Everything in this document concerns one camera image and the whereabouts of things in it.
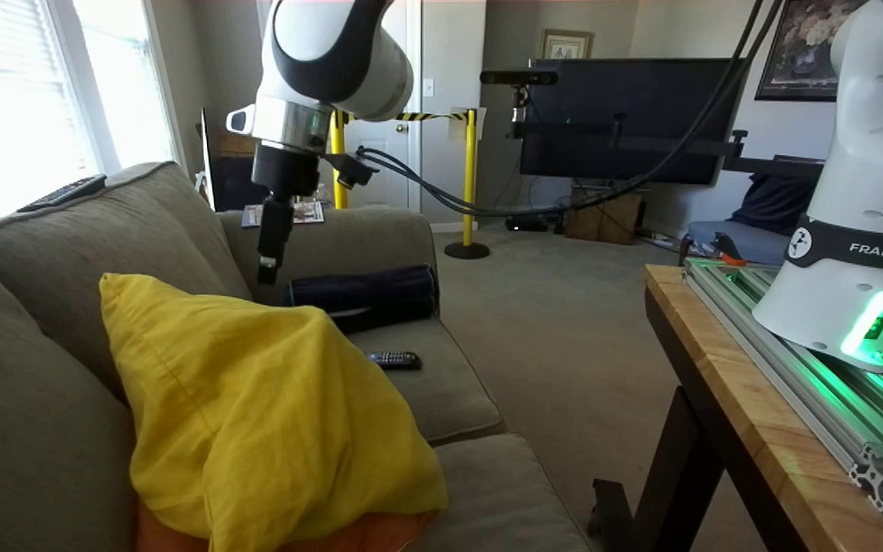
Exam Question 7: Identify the yellow stanchion post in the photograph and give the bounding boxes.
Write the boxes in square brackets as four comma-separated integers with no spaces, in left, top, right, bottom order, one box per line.
[325,108,352,210]
[442,105,494,261]

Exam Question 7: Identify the dark framed poster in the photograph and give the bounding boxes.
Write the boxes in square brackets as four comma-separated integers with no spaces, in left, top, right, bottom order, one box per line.
[753,0,868,105]

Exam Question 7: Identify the grey fabric sofa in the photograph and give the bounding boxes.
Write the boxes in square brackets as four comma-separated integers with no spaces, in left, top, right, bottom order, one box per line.
[0,158,590,552]

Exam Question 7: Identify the yellow black barrier tape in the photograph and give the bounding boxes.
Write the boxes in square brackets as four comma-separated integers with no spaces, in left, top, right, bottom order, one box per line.
[343,105,468,129]

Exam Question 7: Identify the dark low cabinet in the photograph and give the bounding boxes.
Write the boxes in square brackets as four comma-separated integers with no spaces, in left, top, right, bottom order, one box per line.
[209,152,265,210]

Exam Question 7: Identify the small black remote control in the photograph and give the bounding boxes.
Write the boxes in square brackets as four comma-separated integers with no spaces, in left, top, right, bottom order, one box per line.
[365,349,426,375]

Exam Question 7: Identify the blue cushioned chair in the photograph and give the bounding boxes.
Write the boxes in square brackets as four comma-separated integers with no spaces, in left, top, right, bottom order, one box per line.
[682,164,821,270]

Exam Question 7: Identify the light wooden box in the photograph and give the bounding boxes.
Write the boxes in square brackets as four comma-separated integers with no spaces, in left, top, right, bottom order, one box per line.
[212,132,258,162]

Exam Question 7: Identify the wooden table with black legs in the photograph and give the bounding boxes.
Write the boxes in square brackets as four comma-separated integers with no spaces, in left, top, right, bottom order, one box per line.
[589,261,883,552]

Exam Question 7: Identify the black stereo camera bar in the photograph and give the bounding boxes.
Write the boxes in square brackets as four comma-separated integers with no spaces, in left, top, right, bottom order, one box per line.
[477,67,560,89]

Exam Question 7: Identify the small framed wall picture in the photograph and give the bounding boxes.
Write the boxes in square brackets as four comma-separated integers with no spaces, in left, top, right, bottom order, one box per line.
[540,28,593,60]

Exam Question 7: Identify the white panel door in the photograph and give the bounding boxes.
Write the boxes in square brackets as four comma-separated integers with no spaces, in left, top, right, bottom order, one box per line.
[343,0,486,216]

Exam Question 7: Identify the yellow cloth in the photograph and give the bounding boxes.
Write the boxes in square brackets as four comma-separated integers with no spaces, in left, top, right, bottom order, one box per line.
[96,270,451,552]

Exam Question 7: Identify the aluminium rail base frame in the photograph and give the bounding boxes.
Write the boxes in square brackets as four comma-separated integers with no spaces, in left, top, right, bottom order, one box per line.
[682,254,883,531]

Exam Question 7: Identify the white window blinds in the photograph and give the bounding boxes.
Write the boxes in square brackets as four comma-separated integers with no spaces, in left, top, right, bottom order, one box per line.
[0,0,177,234]

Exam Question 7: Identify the large black television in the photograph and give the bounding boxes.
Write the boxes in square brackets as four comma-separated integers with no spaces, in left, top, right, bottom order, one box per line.
[515,56,751,191]

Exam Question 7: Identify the orange black clamp tool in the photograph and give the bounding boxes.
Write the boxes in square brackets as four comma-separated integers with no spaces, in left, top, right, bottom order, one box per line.
[708,231,753,273]

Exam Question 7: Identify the dark flat remote control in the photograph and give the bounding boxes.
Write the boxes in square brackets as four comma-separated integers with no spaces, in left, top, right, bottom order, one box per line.
[16,173,109,216]

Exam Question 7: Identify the colourful magazine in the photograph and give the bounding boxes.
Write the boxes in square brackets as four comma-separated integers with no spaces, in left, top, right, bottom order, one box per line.
[238,198,329,231]

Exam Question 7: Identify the black floor object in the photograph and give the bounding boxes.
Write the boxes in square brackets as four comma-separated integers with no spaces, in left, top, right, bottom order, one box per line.
[502,204,567,235]

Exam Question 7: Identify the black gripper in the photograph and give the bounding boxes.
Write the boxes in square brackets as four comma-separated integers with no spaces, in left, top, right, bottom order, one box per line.
[249,140,321,289]

